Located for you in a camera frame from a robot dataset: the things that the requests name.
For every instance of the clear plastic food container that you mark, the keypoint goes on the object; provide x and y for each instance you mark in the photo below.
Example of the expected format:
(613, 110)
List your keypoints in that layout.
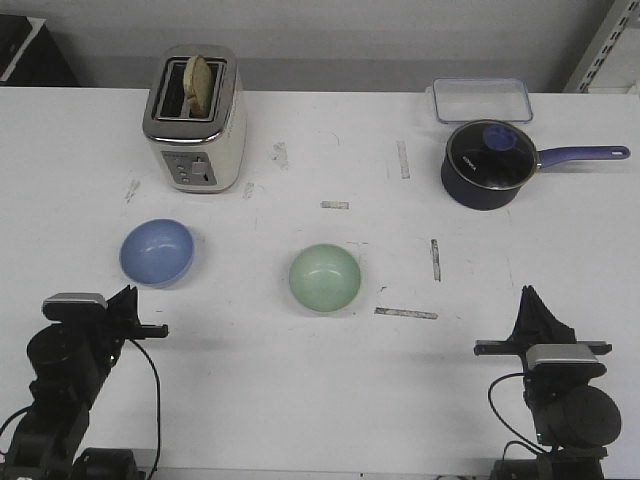
(457, 100)

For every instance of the white perforated shelf upright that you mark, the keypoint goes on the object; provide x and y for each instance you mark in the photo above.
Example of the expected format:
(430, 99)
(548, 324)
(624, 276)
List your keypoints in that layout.
(610, 62)

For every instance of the cream and chrome toaster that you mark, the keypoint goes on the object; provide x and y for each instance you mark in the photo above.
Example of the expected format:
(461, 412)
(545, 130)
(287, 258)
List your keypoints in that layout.
(197, 155)

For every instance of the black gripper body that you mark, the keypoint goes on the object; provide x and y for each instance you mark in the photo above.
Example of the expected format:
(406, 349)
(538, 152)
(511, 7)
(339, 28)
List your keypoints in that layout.
(541, 389)
(109, 329)

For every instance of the dark blue saucepan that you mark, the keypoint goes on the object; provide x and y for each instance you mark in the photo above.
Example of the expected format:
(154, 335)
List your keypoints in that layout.
(485, 200)

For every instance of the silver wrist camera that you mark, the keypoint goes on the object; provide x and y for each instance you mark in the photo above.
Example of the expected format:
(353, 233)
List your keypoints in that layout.
(577, 360)
(75, 306)

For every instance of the blue plastic bowl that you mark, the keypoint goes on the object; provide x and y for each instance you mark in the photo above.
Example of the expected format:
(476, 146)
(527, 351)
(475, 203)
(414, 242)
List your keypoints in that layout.
(157, 253)

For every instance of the green plastic bowl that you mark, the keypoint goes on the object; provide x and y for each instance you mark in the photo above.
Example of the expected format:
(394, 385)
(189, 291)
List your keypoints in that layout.
(324, 278)

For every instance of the glass lid with blue knob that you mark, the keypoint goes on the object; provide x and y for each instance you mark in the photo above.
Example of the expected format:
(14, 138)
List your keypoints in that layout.
(491, 155)

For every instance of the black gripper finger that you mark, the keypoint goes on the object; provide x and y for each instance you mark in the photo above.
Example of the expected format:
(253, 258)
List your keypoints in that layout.
(120, 307)
(547, 327)
(134, 317)
(523, 332)

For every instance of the toast slice in toaster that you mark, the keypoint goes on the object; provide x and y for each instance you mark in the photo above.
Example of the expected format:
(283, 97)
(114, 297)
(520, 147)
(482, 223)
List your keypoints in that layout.
(198, 86)

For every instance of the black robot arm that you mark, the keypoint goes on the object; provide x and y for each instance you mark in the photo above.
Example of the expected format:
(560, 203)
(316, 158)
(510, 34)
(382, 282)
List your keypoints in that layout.
(72, 358)
(574, 421)

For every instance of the black box in corner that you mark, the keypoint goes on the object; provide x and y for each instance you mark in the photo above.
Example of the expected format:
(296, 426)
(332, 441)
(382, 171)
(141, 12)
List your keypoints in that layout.
(30, 57)

